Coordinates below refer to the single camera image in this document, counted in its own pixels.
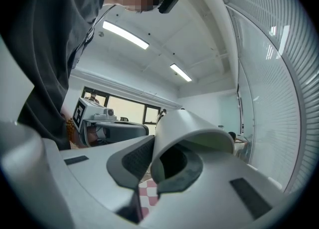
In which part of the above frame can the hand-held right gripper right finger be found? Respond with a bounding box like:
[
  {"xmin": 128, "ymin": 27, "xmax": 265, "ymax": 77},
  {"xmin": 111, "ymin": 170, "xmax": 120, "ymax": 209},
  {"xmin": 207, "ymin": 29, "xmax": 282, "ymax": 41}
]
[{"xmin": 139, "ymin": 144, "xmax": 284, "ymax": 229}]

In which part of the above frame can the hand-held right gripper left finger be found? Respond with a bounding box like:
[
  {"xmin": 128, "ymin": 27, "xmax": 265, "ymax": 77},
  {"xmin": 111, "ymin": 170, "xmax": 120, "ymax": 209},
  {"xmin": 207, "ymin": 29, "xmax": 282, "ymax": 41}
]
[{"xmin": 42, "ymin": 134, "xmax": 156, "ymax": 225}]

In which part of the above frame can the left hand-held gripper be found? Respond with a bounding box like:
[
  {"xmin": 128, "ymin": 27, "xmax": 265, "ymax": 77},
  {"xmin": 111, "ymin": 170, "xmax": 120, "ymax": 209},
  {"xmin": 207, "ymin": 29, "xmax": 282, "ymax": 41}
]
[{"xmin": 72, "ymin": 97, "xmax": 150, "ymax": 147}]

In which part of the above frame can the white cup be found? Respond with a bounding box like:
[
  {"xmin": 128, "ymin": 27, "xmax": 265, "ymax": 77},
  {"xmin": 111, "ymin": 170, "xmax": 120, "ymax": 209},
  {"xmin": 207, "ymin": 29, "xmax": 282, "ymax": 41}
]
[{"xmin": 150, "ymin": 109, "xmax": 236, "ymax": 184}]

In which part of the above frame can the person's left forearm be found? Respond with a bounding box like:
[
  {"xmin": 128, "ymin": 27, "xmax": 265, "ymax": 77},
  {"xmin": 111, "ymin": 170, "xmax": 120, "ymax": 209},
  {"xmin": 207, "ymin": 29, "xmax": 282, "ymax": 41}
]
[{"xmin": 60, "ymin": 104, "xmax": 75, "ymax": 124}]

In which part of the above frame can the person's left hand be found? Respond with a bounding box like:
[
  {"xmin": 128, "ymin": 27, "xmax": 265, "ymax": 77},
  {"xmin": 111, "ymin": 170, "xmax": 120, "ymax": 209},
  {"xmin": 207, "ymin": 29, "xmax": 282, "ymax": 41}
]
[{"xmin": 74, "ymin": 125, "xmax": 98, "ymax": 148}]

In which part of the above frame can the black framed window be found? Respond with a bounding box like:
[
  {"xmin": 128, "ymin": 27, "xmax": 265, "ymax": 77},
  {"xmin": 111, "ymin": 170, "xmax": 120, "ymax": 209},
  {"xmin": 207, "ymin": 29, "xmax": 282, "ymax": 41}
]
[{"xmin": 82, "ymin": 86, "xmax": 161, "ymax": 125}]

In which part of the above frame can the pink checkered cloth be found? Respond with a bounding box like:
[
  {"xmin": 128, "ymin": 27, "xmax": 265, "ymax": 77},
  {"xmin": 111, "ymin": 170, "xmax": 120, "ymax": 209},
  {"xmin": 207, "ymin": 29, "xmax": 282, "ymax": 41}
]
[{"xmin": 138, "ymin": 179, "xmax": 160, "ymax": 217}]

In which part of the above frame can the long ceiling light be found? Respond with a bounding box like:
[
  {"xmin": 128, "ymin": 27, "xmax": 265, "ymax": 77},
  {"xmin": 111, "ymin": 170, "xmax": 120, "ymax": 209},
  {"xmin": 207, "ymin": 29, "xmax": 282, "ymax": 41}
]
[
  {"xmin": 102, "ymin": 20, "xmax": 150, "ymax": 50},
  {"xmin": 169, "ymin": 63, "xmax": 193, "ymax": 83}
]

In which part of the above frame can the person's dark grey shirt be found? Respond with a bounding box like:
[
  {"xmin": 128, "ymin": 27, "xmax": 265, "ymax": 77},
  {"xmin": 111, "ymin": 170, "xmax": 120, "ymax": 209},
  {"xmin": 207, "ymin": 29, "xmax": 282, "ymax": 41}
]
[{"xmin": 0, "ymin": 0, "xmax": 112, "ymax": 151}]

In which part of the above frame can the glass partition with blinds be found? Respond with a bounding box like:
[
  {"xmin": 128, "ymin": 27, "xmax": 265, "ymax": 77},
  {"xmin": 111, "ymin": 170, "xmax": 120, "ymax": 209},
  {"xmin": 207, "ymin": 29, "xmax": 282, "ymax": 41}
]
[{"xmin": 209, "ymin": 0, "xmax": 319, "ymax": 195}]

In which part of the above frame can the brown bead bracelet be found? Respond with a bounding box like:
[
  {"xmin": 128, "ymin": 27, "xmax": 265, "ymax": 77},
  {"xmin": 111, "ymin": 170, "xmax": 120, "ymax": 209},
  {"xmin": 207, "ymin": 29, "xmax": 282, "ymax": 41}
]
[{"xmin": 65, "ymin": 117, "xmax": 77, "ymax": 144}]

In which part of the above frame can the thin black cable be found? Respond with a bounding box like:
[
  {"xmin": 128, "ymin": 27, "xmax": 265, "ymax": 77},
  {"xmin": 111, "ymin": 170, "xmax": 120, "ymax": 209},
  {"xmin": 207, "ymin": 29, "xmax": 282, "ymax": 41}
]
[{"xmin": 73, "ymin": 4, "xmax": 117, "ymax": 71}]

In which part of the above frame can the black head camera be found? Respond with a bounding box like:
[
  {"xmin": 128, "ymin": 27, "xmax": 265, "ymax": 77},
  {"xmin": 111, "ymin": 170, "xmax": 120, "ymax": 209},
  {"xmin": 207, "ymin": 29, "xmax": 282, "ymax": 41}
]
[{"xmin": 158, "ymin": 0, "xmax": 179, "ymax": 14}]

